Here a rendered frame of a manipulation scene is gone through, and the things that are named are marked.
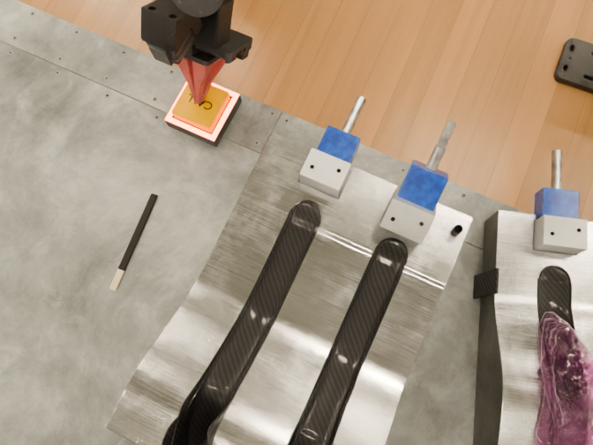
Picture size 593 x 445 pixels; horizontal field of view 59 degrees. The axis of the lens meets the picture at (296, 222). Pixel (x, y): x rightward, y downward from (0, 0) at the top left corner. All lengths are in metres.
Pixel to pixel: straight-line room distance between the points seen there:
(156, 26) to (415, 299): 0.41
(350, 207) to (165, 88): 0.35
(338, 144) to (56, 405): 0.48
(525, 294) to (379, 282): 0.18
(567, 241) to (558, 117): 0.22
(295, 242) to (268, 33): 0.35
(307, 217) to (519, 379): 0.29
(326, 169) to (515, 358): 0.29
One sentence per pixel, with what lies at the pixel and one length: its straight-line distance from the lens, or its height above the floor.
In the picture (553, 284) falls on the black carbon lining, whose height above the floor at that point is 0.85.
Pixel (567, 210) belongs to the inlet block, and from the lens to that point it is 0.71.
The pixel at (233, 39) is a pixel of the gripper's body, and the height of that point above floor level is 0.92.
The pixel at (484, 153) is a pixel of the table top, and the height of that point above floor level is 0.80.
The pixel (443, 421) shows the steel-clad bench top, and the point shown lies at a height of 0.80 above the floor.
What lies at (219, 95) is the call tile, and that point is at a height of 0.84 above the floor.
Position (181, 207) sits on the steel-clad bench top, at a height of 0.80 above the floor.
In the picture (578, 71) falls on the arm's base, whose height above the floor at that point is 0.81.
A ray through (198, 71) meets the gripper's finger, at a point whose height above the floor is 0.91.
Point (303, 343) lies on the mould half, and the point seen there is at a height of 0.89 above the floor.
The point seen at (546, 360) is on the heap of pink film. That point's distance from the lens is 0.64.
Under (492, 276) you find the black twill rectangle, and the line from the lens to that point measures 0.67.
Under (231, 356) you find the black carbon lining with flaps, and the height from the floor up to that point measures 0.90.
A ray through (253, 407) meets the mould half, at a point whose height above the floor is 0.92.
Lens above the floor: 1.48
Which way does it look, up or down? 75 degrees down
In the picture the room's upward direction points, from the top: 7 degrees counter-clockwise
